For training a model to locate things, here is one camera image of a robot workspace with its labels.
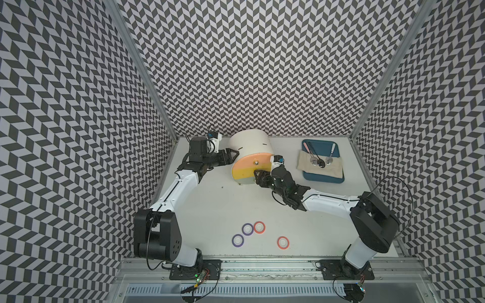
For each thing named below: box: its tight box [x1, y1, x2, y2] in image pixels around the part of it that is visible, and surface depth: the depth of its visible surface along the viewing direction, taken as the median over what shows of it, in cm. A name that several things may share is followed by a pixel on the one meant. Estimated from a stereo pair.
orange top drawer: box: [232, 152, 275, 170], surface depth 80 cm
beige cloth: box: [296, 149, 343, 179], surface depth 107 cm
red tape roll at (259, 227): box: [253, 220, 266, 235], surface depth 85 cm
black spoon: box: [308, 141, 326, 169], surface depth 107 cm
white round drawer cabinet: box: [230, 128, 275, 185], surface depth 86 cm
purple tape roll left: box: [231, 233, 245, 248], surface depth 82 cm
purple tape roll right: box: [241, 222, 254, 237], surface depth 84 cm
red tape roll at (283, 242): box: [276, 236, 290, 250], surface depth 82 cm
